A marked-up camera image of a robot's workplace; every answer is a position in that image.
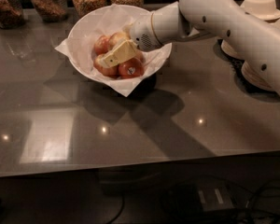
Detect stack of paper bowls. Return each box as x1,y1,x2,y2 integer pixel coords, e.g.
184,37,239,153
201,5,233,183
241,62,273,91
240,0,280,23

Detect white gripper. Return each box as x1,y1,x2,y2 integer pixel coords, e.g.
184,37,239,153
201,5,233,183
99,13,162,68

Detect rear stack of paper bowls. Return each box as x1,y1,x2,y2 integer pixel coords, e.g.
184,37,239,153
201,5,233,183
240,0,280,23

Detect front left red apple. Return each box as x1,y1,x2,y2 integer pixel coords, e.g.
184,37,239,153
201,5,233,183
93,54,119,78

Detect black tray mat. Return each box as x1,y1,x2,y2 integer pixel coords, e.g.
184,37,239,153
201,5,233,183
221,49,257,93

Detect black cables under table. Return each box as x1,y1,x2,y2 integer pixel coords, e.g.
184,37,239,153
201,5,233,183
105,175,280,224

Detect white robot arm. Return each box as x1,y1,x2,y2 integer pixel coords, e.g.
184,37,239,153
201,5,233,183
100,0,280,95

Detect white bowl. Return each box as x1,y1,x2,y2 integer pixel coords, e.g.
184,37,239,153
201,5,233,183
66,5,173,82

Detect far left glass jar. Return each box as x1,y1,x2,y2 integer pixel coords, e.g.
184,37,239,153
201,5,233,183
0,0,25,29

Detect front stack of paper bowls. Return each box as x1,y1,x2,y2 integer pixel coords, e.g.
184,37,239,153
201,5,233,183
241,62,273,91

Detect labelled glass jar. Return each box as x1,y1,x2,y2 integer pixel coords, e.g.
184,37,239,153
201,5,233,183
30,0,68,22

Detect back right red apple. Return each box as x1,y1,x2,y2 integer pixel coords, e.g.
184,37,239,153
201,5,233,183
135,51,145,63

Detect back left red apple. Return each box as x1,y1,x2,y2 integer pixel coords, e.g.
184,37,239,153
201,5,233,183
93,35,110,55

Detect yellow-red apple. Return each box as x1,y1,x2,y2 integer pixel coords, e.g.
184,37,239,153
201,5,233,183
108,32,130,50

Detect red apple with sticker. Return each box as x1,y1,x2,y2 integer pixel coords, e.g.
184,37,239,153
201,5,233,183
119,58,144,79

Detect black power adapter box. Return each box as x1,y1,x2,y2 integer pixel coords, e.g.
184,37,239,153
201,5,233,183
174,180,236,217

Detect white paper liner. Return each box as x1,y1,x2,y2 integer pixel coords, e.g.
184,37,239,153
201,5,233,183
54,3,174,98

